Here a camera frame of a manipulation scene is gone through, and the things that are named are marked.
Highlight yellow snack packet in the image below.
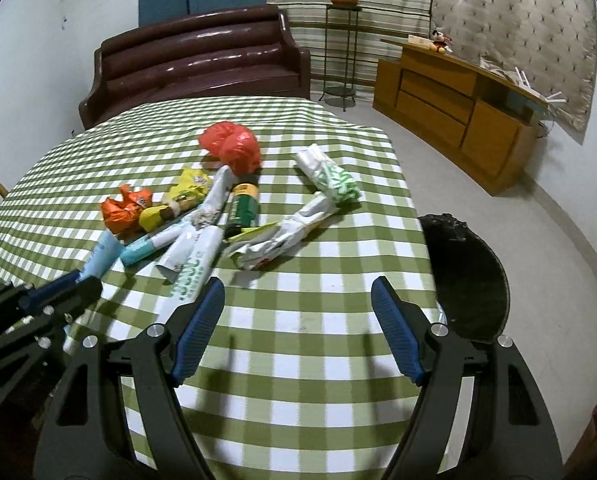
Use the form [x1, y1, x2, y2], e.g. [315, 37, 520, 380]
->
[166, 167, 212, 211]

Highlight white green printed roll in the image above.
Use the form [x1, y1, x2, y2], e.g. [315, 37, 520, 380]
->
[171, 227, 224, 301]

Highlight light blue toothpaste tube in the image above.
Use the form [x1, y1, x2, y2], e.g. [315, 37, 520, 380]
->
[120, 220, 194, 268]

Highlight plush toy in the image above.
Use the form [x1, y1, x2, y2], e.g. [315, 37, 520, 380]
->
[429, 29, 454, 55]

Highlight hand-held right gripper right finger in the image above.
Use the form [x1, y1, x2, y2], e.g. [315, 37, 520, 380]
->
[371, 276, 564, 480]

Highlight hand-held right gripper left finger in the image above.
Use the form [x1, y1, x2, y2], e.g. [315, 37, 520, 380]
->
[33, 276, 226, 480]

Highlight orange snack packet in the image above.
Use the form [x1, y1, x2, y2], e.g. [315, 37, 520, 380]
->
[101, 185, 154, 236]

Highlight wooden cabinet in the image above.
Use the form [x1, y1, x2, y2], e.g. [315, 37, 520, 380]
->
[372, 37, 551, 196]

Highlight black trash bin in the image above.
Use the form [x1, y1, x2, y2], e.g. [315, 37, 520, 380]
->
[417, 213, 510, 343]

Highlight paper packet with string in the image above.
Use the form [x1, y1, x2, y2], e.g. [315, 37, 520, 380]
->
[156, 166, 236, 283]

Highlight white sticks bundle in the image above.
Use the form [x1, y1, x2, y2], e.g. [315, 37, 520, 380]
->
[479, 57, 566, 106]

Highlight small yellow wrapper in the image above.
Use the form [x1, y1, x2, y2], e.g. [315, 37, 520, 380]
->
[138, 202, 179, 233]

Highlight white green printed plastic bag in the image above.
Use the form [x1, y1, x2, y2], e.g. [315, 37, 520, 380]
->
[293, 144, 361, 205]

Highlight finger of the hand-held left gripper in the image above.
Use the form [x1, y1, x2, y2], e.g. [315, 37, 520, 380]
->
[0, 276, 103, 361]
[0, 270, 82, 331]

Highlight green white checked tablecloth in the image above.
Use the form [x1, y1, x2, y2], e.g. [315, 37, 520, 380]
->
[0, 96, 449, 480]

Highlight quilted floral mattress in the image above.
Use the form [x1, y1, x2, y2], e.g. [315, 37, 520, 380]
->
[431, 0, 597, 133]

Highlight pale blue tube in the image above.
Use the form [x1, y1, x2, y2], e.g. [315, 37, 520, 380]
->
[78, 230, 124, 281]

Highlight dark brown leather sofa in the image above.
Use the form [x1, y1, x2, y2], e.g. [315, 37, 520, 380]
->
[78, 4, 311, 131]

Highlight metal plant stand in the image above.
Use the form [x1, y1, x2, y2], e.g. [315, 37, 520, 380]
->
[319, 3, 363, 112]

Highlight dark green bottle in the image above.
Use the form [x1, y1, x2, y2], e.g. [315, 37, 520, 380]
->
[224, 182, 262, 240]

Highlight white paper wrapper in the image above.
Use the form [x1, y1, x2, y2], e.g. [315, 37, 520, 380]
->
[223, 192, 339, 271]

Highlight red plastic bag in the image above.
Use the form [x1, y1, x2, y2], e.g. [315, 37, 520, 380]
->
[199, 121, 262, 177]

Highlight striped curtain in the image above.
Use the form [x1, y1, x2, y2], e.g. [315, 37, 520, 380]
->
[267, 0, 434, 106]

